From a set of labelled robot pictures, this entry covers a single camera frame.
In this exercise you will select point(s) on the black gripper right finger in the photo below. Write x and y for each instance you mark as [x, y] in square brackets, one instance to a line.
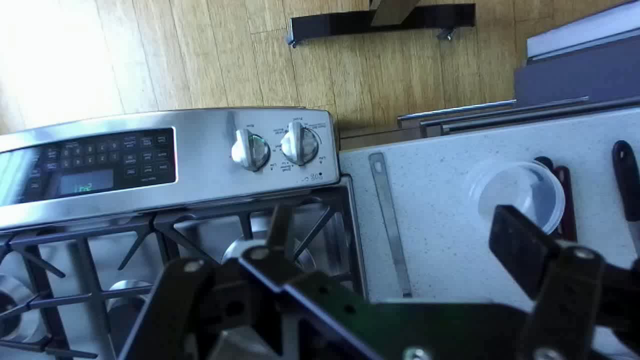
[523, 248]

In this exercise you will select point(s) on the long metal measuring spoon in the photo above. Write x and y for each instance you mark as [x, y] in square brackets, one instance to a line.
[391, 261]

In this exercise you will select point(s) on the black table base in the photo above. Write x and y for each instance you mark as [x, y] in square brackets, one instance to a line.
[382, 16]

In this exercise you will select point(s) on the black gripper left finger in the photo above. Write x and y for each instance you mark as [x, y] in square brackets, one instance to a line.
[281, 231]

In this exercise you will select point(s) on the stainless steel gas stove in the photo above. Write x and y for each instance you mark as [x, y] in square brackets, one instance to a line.
[92, 210]

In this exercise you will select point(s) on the stove knob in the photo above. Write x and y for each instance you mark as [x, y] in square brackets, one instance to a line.
[250, 151]
[298, 145]

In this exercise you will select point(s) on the right stove knob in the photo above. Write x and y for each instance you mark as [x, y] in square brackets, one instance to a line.
[298, 145]

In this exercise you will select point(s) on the black spatula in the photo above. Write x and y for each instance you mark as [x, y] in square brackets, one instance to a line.
[626, 181]

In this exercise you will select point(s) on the left stove knob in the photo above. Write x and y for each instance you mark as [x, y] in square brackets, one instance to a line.
[250, 151]

